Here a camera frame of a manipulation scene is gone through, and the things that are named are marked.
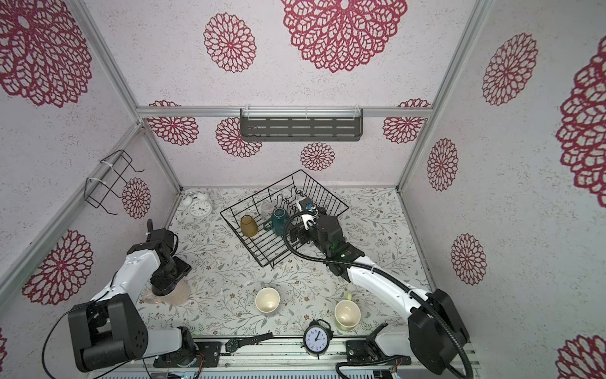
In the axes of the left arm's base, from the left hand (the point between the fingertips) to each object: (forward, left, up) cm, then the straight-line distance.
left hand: (183, 279), depth 84 cm
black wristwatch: (-20, -21, -5) cm, 29 cm away
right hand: (+15, -42, +20) cm, 49 cm away
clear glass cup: (+31, -27, +1) cm, 41 cm away
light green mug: (-10, -58, -4) cm, 59 cm away
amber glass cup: (+23, -20, +1) cm, 31 cm away
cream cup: (-6, -31, -4) cm, 31 cm away
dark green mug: (+21, -33, +5) cm, 40 cm away
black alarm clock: (-18, -47, -3) cm, 51 cm away
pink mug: (-7, -1, +2) cm, 7 cm away
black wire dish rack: (+29, -24, -5) cm, 38 cm away
